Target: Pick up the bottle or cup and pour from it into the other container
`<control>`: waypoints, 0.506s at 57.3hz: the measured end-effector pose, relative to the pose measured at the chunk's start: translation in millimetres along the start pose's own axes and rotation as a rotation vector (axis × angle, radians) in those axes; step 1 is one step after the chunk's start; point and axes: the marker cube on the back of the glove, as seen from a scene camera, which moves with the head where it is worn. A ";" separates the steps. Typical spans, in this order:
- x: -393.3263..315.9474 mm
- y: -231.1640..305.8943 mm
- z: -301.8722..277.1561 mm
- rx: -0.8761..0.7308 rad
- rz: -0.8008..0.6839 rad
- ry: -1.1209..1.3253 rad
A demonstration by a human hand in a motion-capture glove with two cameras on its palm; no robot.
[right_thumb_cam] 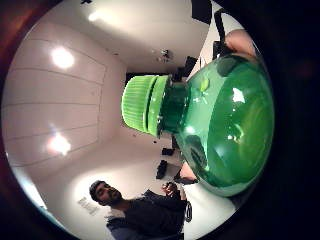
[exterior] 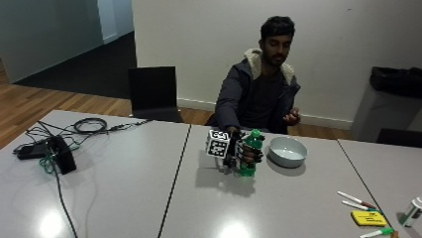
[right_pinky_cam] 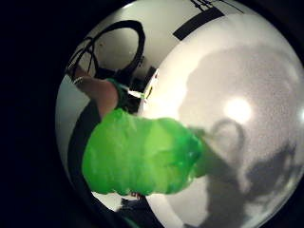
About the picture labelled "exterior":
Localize green plastic bottle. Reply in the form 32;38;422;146
237;128;267;178

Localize white bowl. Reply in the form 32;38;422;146
267;136;311;169

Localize white marker cube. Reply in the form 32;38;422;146
205;129;231;160

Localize person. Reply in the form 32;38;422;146
205;15;304;136

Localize green-capped white marker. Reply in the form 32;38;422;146
343;199;382;213

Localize black chair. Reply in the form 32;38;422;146
127;65;185;124

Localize yellow sticky note pad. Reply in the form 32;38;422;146
351;210;389;228

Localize dark chair back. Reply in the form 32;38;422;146
376;128;422;149

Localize bin with black bag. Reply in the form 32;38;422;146
351;65;422;143

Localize green-tipped white marker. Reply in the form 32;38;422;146
359;227;396;238

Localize coiled black cable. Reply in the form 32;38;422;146
71;117;110;135

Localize long black cable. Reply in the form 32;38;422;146
52;165;80;238

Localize black device with strap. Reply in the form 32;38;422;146
12;135;78;176

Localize green cable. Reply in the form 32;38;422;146
39;154;59;175

